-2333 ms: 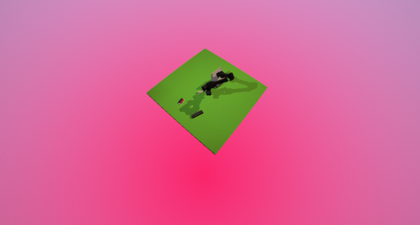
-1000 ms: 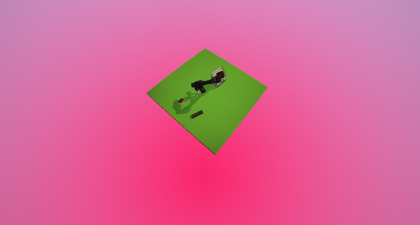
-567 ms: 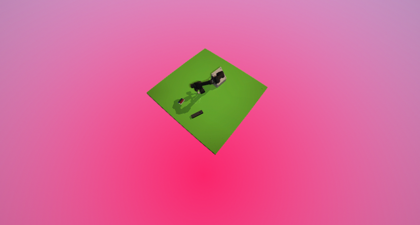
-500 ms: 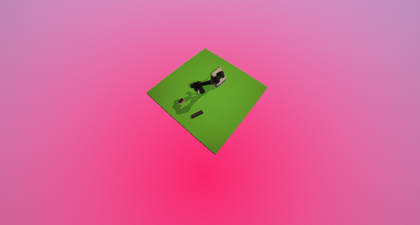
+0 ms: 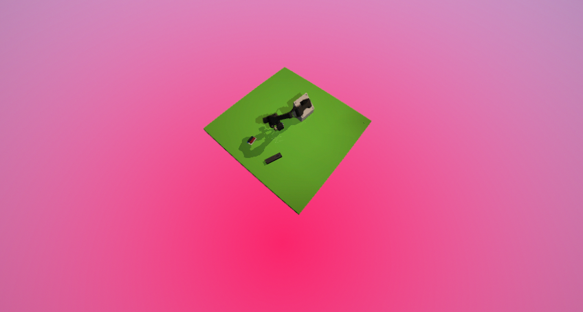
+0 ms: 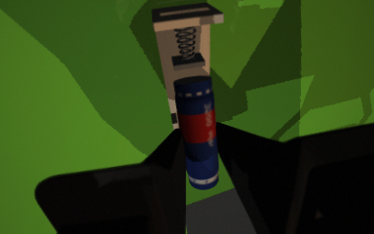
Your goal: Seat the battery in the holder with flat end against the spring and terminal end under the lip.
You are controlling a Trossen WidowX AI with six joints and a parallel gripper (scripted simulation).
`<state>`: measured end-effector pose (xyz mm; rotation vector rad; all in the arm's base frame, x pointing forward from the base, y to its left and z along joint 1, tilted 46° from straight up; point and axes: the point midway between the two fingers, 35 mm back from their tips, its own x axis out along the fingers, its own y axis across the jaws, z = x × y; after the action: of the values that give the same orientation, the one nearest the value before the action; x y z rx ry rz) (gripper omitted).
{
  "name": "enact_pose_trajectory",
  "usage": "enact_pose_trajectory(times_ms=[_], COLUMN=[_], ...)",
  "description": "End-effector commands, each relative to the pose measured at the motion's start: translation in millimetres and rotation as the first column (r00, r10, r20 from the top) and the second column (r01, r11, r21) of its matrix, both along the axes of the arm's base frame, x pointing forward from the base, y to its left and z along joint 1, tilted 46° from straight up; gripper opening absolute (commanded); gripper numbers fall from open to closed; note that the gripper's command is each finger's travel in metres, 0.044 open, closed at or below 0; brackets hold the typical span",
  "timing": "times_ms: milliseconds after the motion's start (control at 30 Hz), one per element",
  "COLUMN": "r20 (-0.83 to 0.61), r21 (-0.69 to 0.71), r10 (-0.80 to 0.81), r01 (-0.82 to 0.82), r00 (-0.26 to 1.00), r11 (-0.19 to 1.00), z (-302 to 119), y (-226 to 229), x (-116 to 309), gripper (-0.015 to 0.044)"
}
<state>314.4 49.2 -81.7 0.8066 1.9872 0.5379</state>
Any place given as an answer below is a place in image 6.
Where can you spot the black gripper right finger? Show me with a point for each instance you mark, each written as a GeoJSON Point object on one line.
{"type": "Point", "coordinates": [270, 176]}

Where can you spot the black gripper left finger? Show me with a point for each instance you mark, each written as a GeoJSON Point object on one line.
{"type": "Point", "coordinates": [156, 187]}

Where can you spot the blue and red battery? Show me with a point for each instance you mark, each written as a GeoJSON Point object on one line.
{"type": "Point", "coordinates": [194, 99]}

